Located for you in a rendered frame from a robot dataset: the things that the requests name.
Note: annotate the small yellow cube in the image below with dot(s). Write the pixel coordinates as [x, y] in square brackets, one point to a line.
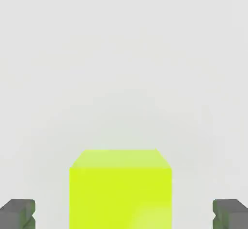
[120, 194]

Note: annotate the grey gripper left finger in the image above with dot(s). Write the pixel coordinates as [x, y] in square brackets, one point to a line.
[16, 214]

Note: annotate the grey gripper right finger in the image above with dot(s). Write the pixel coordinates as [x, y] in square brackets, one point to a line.
[231, 214]

